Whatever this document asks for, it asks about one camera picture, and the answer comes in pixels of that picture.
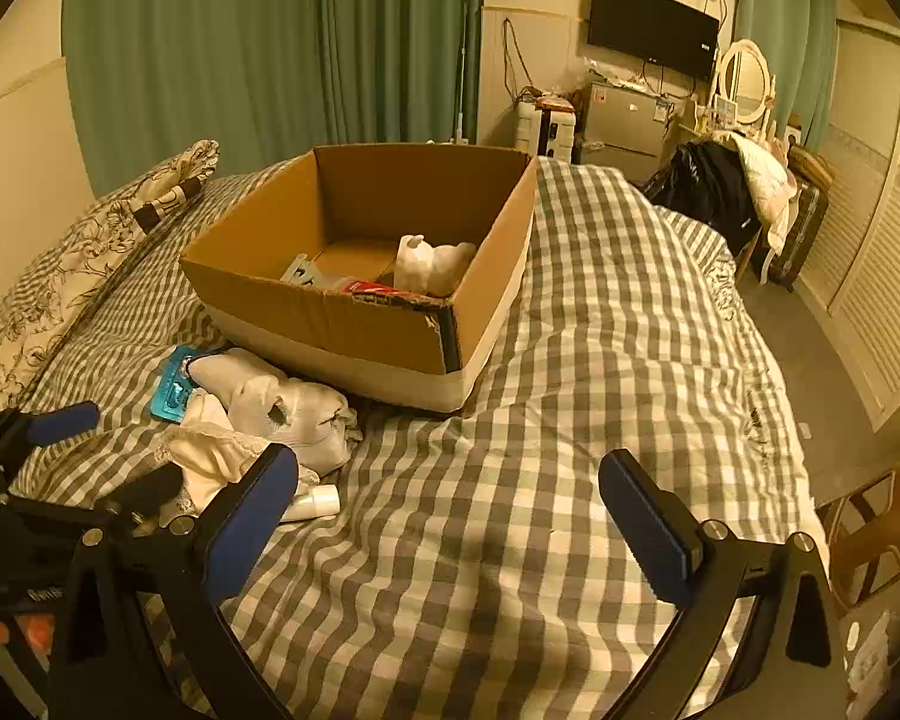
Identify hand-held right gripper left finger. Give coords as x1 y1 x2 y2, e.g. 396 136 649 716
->
49 444 299 720

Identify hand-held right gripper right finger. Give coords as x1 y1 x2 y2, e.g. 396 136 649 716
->
598 450 848 720

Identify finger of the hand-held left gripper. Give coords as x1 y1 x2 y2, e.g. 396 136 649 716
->
0 401 100 466
4 465 190 532

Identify white lace cloth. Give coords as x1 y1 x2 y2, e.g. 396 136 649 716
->
154 394 320 520

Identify pile of white socks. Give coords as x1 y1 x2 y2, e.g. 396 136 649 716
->
184 349 362 475

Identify brown cardboard box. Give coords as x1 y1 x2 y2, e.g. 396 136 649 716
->
178 142 539 415

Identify white tube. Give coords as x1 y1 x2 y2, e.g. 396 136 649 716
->
279 484 340 524

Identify blue blister packet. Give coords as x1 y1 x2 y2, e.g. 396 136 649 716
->
150 345 211 421

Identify floral pillow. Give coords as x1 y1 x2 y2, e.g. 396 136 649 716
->
0 139 221 428

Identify wooden stool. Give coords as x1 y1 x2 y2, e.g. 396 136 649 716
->
817 457 900 616

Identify white and black packet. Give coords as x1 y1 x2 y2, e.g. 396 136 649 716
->
281 253 323 287

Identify red packet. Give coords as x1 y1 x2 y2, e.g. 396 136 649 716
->
337 277 415 299

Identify beige headboard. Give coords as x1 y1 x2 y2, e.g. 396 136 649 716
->
0 56 98 331

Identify pale plastic bag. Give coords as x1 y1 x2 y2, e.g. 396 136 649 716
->
844 607 900 720

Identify brown suitcase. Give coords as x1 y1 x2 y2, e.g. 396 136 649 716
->
765 180 830 293

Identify black clothes pile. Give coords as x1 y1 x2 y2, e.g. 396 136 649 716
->
640 139 764 252

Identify white louvred wardrobe doors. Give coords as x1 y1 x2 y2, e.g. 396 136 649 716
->
795 15 900 432

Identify white padded jacket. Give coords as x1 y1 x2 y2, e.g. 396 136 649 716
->
727 131 796 252

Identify wide green curtain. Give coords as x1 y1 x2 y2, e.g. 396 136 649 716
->
61 0 332 197
316 0 486 145

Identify grey small fridge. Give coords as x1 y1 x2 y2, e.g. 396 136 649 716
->
577 82 680 166

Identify white suitcase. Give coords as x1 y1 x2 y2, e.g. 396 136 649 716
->
515 97 578 160

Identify oval vanity mirror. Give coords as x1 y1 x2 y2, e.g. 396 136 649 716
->
712 40 776 128

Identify white pole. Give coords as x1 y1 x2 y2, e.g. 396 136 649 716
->
450 4 472 147

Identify narrow green curtain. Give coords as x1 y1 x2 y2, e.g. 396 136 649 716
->
735 0 841 155

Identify wall cables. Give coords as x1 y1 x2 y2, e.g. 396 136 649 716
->
499 15 541 100

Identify black wall television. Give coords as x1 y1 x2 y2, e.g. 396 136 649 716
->
586 0 721 80

